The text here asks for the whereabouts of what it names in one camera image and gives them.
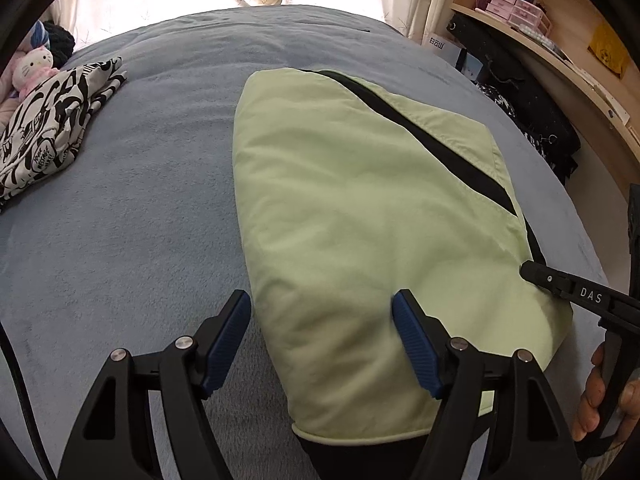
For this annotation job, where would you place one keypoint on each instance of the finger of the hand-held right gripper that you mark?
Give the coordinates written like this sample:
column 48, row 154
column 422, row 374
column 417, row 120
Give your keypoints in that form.
column 542, row 276

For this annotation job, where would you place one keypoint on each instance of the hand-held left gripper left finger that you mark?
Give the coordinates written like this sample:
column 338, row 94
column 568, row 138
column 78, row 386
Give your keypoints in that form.
column 225, row 347

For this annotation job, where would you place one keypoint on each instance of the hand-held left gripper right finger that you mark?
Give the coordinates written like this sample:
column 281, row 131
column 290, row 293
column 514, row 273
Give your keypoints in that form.
column 415, row 347

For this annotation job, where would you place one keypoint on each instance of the green and black hooded jacket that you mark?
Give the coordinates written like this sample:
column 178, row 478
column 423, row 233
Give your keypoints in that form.
column 350, row 210

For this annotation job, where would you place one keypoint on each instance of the person's right hand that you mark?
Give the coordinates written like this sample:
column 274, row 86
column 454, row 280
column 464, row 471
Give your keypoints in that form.
column 590, row 395

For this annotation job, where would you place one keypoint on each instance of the blue-grey bed blanket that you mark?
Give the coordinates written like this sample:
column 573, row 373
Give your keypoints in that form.
column 150, row 185

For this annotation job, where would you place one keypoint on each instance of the black bag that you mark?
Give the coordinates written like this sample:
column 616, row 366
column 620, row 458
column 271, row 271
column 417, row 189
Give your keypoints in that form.
column 525, row 95

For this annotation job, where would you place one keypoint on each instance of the white papers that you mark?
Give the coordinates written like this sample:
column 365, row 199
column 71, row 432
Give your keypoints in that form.
column 585, row 72

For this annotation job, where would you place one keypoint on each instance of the yellow paper sheet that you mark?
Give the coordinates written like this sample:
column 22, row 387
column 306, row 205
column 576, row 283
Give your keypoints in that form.
column 607, row 50

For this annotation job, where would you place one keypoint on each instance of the white printed box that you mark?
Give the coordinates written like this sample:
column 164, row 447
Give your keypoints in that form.
column 442, row 49

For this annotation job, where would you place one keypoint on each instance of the stack of pink boxes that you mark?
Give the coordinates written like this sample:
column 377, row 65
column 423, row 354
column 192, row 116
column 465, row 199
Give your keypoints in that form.
column 520, row 10

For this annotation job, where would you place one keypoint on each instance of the black and white printed garment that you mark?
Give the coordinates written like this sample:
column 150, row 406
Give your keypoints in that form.
column 45, row 130

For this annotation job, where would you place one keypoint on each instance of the white and pink cat plush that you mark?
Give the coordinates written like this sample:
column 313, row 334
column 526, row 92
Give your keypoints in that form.
column 32, row 67

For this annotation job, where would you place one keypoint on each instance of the floral quilt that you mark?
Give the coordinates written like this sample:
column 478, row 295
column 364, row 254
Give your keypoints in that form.
column 37, row 35

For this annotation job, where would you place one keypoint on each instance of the wooden wall shelf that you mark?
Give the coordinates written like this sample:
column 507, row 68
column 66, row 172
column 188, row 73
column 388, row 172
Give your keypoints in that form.
column 575, row 5

